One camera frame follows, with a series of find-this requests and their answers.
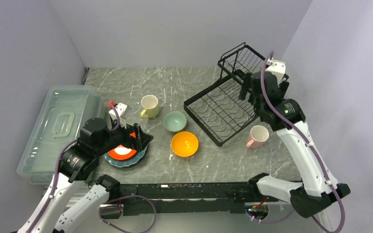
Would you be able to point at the teal scalloped plate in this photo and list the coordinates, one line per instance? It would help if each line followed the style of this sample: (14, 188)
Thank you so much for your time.
(126, 163)

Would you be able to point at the clear plastic storage box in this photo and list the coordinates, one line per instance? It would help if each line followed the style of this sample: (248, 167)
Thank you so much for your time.
(65, 110)

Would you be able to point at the pink mug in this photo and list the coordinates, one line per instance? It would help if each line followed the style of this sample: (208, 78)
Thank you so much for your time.
(257, 137)

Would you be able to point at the yellow ribbed bowl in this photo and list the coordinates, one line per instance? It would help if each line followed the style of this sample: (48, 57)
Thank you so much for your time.
(184, 144)

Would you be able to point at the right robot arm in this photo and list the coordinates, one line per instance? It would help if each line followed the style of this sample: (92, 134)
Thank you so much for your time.
(318, 188)

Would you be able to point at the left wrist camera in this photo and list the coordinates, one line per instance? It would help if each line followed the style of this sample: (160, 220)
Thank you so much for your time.
(119, 112)

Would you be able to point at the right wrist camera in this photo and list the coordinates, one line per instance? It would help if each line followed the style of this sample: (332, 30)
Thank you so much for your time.
(277, 68)

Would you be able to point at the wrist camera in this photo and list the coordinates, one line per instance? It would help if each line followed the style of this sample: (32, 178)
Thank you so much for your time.
(277, 68)
(119, 112)

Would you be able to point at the pale yellow mug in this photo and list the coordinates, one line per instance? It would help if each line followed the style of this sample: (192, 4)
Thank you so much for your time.
(150, 106)

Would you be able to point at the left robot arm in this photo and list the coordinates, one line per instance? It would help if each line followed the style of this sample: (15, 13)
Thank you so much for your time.
(75, 163)

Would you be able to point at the orange plate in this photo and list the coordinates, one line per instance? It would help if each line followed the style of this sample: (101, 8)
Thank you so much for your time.
(122, 153)

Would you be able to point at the light green ceramic bowl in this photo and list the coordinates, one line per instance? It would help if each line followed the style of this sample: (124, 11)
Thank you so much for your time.
(174, 121)

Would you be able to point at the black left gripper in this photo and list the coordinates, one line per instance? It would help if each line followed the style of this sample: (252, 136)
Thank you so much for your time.
(143, 139)

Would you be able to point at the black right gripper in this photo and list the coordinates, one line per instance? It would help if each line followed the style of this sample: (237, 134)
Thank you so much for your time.
(245, 87)

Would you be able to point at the black wire dish rack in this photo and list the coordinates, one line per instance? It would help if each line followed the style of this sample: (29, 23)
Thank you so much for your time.
(217, 110)

